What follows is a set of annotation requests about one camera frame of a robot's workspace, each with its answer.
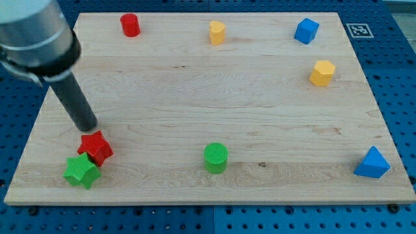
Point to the green star block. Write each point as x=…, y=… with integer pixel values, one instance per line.
x=80, y=171

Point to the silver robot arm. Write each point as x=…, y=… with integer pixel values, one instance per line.
x=37, y=43

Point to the red star block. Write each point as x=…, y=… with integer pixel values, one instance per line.
x=96, y=147

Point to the light wooden board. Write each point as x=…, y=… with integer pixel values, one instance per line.
x=160, y=98

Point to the green cylinder block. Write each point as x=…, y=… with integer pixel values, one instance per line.
x=215, y=158

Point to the red cylinder block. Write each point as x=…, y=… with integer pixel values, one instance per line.
x=130, y=25

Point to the yellow hexagon block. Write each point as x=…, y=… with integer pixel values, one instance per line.
x=322, y=73

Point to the blue cube block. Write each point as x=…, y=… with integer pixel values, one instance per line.
x=306, y=31

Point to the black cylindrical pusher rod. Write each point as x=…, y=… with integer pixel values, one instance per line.
x=75, y=103

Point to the blue triangle block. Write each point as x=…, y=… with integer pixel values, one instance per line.
x=373, y=165

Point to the white fiducial marker tag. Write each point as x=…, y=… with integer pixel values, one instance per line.
x=359, y=30

